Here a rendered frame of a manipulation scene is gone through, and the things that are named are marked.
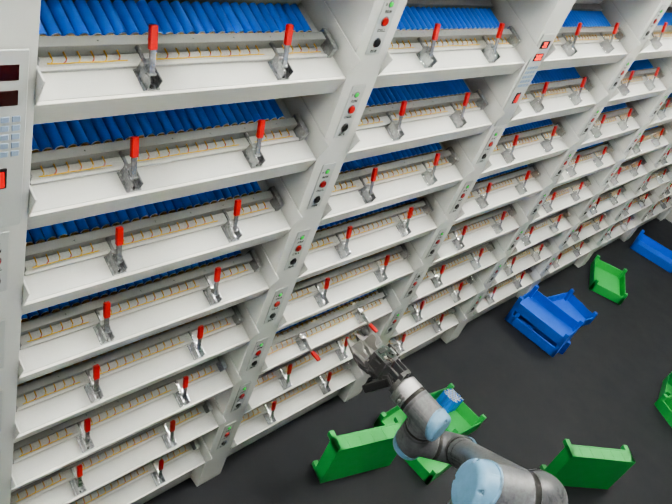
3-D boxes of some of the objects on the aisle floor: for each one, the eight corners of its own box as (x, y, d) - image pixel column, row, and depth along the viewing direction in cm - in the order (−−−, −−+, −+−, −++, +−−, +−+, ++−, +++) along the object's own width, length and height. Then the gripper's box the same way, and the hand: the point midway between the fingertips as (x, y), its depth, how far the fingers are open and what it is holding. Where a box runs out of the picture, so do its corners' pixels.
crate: (607, 489, 274) (636, 462, 262) (546, 484, 265) (573, 456, 253) (599, 472, 280) (627, 444, 268) (539, 467, 271) (565, 438, 259)
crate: (389, 465, 247) (410, 433, 235) (320, 483, 232) (338, 450, 220) (379, 447, 252) (399, 415, 240) (311, 464, 236) (328, 430, 225)
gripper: (419, 368, 192) (371, 317, 201) (396, 382, 185) (346, 328, 193) (407, 385, 197) (361, 335, 206) (384, 400, 190) (336, 347, 199)
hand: (353, 341), depth 201 cm, fingers open, 3 cm apart
